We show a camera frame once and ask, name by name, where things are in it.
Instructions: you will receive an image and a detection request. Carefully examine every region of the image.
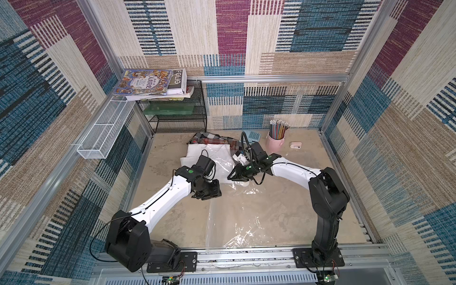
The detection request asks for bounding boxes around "black white Folio book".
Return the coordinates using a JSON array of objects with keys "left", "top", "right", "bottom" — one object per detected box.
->
[{"left": 164, "top": 68, "right": 187, "bottom": 96}]

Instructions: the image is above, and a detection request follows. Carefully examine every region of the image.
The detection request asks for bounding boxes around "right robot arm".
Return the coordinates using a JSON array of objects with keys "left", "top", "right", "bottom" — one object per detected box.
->
[{"left": 228, "top": 142, "right": 350, "bottom": 269}]

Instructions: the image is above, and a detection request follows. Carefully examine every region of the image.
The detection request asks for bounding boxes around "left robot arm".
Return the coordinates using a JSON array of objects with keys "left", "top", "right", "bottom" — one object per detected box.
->
[{"left": 104, "top": 155, "right": 222, "bottom": 272}]

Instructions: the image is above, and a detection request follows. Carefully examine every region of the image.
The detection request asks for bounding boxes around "coloured pencils bundle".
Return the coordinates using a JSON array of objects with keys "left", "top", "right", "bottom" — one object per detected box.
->
[{"left": 269, "top": 119, "right": 290, "bottom": 140}]

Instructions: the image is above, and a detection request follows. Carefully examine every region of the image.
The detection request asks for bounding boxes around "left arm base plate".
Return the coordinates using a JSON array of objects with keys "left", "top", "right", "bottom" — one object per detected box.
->
[{"left": 146, "top": 251, "right": 198, "bottom": 273}]

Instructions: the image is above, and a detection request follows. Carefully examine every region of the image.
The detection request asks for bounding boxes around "white wire basket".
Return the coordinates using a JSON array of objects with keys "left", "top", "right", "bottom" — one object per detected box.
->
[{"left": 77, "top": 99, "right": 135, "bottom": 160}]

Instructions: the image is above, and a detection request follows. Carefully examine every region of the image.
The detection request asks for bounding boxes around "red plaid shirt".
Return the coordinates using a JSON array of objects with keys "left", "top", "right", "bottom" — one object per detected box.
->
[{"left": 187, "top": 133, "right": 241, "bottom": 150}]

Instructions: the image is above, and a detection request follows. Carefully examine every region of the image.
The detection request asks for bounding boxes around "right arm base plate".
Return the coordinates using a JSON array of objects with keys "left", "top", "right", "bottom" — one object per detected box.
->
[{"left": 292, "top": 248, "right": 345, "bottom": 268}]

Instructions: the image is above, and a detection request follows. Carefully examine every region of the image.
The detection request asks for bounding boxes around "black wire shelf rack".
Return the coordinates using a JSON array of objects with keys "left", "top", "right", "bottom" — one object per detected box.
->
[{"left": 138, "top": 80, "right": 208, "bottom": 134}]

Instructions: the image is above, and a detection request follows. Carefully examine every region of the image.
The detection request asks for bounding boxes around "colourful picture book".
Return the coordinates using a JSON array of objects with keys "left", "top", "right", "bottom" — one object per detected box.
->
[{"left": 114, "top": 69, "right": 173, "bottom": 96}]

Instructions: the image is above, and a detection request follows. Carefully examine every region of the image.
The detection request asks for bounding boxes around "pink eraser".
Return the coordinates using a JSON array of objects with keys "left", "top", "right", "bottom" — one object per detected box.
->
[{"left": 289, "top": 141, "right": 302, "bottom": 150}]

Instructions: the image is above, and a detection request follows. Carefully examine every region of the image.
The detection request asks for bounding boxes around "clear plastic vacuum bag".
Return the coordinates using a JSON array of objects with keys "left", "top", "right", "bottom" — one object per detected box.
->
[{"left": 205, "top": 175, "right": 289, "bottom": 249}]

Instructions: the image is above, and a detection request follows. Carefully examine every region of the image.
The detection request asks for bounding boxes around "white shirt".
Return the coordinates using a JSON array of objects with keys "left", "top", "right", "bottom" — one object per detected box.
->
[{"left": 180, "top": 144, "right": 249, "bottom": 187}]

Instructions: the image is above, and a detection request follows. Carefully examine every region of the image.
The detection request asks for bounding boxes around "teal calculator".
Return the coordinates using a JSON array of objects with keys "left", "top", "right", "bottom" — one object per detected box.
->
[{"left": 244, "top": 131, "right": 261, "bottom": 143}]

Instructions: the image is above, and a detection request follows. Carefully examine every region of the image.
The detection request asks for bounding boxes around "pink pencil cup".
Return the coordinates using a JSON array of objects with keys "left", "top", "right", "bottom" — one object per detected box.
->
[{"left": 266, "top": 131, "right": 285, "bottom": 153}]

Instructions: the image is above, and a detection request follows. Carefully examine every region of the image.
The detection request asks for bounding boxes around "green folder on shelf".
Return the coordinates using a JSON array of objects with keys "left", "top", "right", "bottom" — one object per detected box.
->
[{"left": 143, "top": 103, "right": 195, "bottom": 116}]

